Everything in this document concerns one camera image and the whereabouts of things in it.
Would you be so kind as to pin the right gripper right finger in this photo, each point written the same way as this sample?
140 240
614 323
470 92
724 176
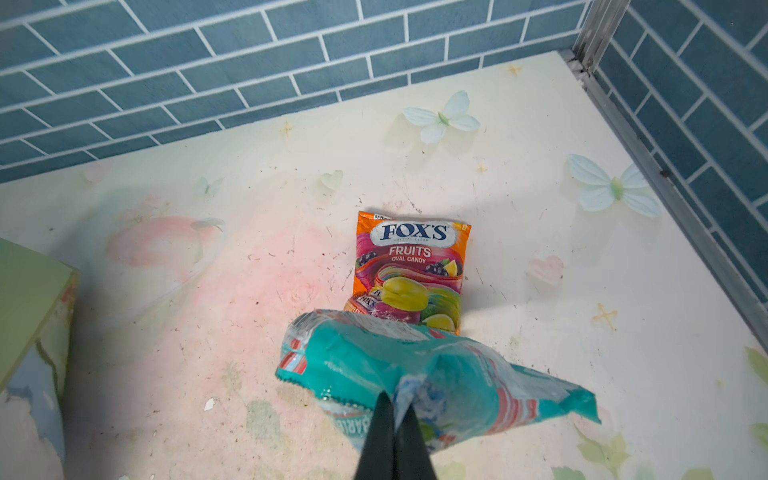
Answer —
411 458

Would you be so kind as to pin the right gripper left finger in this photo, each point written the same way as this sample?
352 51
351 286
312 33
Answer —
377 460

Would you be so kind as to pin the teal candy bag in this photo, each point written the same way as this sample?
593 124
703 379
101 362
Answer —
459 388

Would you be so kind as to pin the orange Fox's fruits candy bag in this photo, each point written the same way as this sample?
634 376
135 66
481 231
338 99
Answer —
410 271

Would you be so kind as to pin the pastel printed paper bag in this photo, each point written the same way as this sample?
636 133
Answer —
37 301

